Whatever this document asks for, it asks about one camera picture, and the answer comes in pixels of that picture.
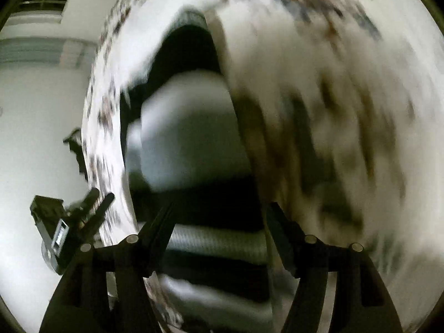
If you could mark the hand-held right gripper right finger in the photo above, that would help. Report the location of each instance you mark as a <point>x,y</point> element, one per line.
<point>282,236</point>

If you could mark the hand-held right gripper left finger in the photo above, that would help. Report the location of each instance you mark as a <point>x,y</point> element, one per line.
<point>158,229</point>

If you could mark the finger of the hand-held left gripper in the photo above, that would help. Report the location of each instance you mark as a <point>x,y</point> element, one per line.
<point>102,211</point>
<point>91,201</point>

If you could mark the striped knit sweater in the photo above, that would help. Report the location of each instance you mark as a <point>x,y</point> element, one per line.
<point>197,138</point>

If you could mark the black clothes pile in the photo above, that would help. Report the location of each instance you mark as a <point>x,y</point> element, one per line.
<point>78,152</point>

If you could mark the floral bed quilt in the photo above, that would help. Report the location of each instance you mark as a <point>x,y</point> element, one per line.
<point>347,111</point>

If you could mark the grey-green curtain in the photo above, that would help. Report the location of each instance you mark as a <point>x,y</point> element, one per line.
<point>45,52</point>

